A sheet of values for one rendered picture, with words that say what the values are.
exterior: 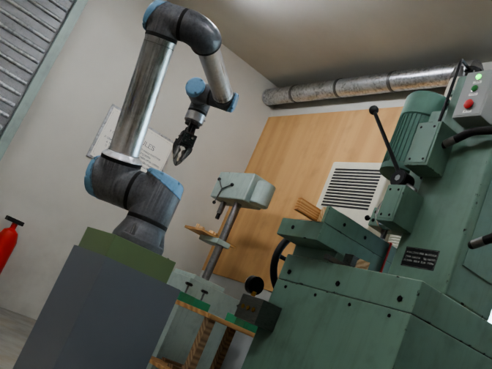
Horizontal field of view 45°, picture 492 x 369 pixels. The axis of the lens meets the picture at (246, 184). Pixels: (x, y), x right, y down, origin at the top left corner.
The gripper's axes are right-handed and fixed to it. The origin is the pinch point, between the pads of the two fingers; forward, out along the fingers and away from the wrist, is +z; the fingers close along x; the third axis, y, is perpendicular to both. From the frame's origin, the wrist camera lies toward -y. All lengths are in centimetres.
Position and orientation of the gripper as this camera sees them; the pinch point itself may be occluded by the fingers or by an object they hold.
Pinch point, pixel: (176, 162)
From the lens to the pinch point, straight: 272.4
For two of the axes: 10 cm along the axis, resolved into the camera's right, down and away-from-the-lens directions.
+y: 2.9, -1.1, -9.5
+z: -3.4, 9.2, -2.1
